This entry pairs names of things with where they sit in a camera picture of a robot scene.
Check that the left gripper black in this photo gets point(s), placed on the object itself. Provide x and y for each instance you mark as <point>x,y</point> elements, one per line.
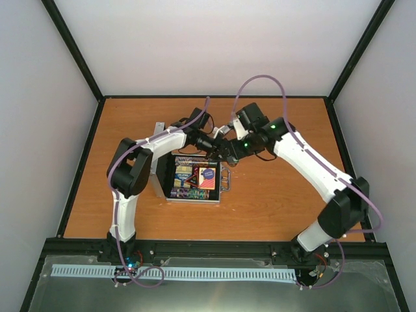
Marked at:
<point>216,149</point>

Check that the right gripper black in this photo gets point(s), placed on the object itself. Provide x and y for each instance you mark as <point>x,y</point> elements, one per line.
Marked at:
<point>238,154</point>

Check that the blue round dealer button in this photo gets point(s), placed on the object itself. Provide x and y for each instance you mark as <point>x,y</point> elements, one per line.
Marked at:
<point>207,173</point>

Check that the red playing card box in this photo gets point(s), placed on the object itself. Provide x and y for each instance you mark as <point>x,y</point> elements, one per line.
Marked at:
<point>207,184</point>

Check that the red triangular dealer marker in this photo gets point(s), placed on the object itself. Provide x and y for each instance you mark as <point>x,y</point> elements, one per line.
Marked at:
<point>192,182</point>

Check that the aluminium poker case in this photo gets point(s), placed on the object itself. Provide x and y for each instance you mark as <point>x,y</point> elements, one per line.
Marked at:
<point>162,178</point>

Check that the blue gold playing card box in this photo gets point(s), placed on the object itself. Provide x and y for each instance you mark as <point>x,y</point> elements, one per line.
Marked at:
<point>182,173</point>

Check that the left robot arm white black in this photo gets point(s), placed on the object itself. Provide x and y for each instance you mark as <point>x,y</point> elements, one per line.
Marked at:
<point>130,169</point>

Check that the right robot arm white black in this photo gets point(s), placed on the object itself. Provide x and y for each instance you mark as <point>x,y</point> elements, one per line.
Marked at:
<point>346,198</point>

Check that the red dice row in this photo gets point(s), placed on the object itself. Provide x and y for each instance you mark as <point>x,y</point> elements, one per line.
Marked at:
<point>195,170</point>

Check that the upper poker chip row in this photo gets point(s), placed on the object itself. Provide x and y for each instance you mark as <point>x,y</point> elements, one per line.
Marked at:
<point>192,161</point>

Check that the poker chip row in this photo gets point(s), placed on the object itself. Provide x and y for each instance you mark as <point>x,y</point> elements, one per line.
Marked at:
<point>192,161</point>
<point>190,194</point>

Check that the lower poker chip row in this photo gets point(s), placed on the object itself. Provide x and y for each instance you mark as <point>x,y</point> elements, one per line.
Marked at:
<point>190,194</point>

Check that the green led circuit board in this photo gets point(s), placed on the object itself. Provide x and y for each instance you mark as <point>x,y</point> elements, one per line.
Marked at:
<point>134,261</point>

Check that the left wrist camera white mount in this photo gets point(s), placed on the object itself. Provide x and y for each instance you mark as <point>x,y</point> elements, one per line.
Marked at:
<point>221,131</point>

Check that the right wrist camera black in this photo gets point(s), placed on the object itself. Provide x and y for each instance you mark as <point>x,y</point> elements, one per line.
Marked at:
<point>251,117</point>

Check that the black table edge frame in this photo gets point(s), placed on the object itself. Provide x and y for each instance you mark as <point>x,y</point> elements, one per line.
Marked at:
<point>267,201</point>

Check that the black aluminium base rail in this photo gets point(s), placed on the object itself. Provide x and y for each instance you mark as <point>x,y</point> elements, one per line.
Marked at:
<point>156,251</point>

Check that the light blue cable duct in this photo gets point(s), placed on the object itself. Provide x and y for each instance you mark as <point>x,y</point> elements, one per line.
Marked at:
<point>281,275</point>

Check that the right black frame post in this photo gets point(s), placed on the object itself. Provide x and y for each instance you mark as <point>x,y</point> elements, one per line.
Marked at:
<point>366,38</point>

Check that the black frame post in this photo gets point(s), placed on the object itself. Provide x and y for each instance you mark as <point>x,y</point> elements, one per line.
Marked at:
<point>67,37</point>
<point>366,38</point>

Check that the left black frame post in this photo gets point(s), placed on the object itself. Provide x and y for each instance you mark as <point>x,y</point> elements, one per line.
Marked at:
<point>67,37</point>

